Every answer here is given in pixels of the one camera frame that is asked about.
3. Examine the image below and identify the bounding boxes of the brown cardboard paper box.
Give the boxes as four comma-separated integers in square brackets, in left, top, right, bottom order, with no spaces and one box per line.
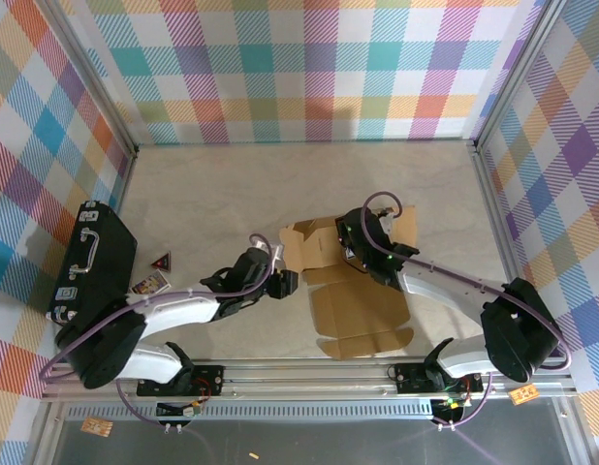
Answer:
[278,205,418,360]

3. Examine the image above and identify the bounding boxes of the small colourful card pack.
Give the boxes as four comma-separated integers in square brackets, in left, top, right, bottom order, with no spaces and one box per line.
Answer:
[128,272,167,295]

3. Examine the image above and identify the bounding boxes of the perforated metal strip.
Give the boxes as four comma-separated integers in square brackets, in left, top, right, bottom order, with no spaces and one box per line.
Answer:
[65,400,439,421]

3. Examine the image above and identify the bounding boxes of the orange paper tag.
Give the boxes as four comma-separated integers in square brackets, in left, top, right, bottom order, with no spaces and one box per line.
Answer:
[509,385,539,406]
[80,417,113,438]

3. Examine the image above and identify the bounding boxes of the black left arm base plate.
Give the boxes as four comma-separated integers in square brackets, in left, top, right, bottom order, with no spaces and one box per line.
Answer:
[136,363,226,398]

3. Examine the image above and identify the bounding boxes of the aluminium table frame rail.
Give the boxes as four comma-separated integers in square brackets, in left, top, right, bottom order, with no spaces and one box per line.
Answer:
[41,356,580,401]

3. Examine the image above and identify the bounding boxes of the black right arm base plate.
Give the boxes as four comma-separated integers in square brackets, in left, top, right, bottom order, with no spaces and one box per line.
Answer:
[394,361,485,394]

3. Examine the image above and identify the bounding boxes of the black case with metal handle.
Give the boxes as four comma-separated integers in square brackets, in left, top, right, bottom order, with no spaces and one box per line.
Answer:
[47,200,139,333]

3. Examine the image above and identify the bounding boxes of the aluminium corner post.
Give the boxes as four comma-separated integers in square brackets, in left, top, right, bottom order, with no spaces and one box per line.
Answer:
[472,0,563,149]
[46,0,140,157]

